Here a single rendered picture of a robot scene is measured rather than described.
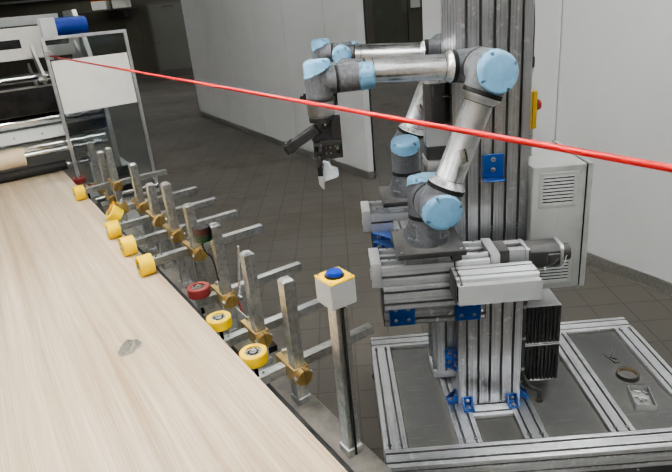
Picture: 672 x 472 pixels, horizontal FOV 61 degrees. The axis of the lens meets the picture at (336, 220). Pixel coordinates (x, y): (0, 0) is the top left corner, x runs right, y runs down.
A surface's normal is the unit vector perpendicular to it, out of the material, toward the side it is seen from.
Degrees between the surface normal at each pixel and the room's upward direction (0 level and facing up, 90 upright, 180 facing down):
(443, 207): 97
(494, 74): 83
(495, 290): 90
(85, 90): 90
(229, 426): 0
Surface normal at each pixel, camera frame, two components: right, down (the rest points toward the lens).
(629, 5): -0.86, 0.25
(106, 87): 0.56, 0.25
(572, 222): 0.01, 0.37
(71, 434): -0.09, -0.93
